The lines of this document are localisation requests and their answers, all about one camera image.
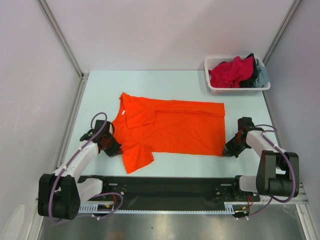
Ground aluminium front frame rail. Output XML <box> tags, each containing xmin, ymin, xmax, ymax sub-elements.
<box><xmin>34</xmin><ymin>182</ymin><xmax>311</xmax><ymax>205</ymax></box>

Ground aluminium left corner post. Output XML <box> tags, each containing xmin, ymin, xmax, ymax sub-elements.
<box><xmin>36</xmin><ymin>0</ymin><xmax>84</xmax><ymax>79</ymax></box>

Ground magenta t-shirt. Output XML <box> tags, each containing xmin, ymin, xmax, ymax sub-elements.
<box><xmin>208</xmin><ymin>54</ymin><xmax>256</xmax><ymax>88</ymax></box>

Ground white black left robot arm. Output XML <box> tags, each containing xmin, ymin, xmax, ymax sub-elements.
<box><xmin>37</xmin><ymin>120</ymin><xmax>123</xmax><ymax>220</ymax></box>

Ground black t-shirt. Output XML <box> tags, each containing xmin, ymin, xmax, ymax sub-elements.
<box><xmin>238</xmin><ymin>52</ymin><xmax>259</xmax><ymax>88</ymax></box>

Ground white perforated laundry basket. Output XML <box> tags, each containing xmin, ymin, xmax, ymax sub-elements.
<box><xmin>204</xmin><ymin>53</ymin><xmax>271</xmax><ymax>96</ymax></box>

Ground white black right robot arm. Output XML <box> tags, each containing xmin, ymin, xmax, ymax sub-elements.
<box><xmin>222</xmin><ymin>117</ymin><xmax>300</xmax><ymax>203</ymax></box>

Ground aluminium left side rail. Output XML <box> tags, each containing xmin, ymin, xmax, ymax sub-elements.
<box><xmin>54</xmin><ymin>72</ymin><xmax>90</xmax><ymax>169</ymax></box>

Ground grey blue t-shirt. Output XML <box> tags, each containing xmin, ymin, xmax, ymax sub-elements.
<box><xmin>253</xmin><ymin>58</ymin><xmax>270</xmax><ymax>88</ymax></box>

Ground aluminium right corner post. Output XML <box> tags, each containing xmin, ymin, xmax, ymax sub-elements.
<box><xmin>262</xmin><ymin>0</ymin><xmax>304</xmax><ymax>65</ymax></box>

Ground orange t-shirt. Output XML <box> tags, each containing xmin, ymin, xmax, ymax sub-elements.
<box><xmin>112</xmin><ymin>93</ymin><xmax>226</xmax><ymax>174</ymax></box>

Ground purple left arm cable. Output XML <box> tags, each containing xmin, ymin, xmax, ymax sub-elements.
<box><xmin>48</xmin><ymin>112</ymin><xmax>124</xmax><ymax>227</ymax></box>

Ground black front mounting rail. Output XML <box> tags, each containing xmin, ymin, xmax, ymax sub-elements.
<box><xmin>99</xmin><ymin>175</ymin><xmax>262</xmax><ymax>212</ymax></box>

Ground white slotted cable duct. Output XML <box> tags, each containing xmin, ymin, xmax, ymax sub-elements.
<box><xmin>77</xmin><ymin>201</ymin><xmax>251</xmax><ymax>215</ymax></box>

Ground aluminium corner post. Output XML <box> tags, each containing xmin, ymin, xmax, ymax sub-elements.
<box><xmin>36</xmin><ymin>0</ymin><xmax>84</xmax><ymax>79</ymax></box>
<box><xmin>262</xmin><ymin>0</ymin><xmax>304</xmax><ymax>65</ymax></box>

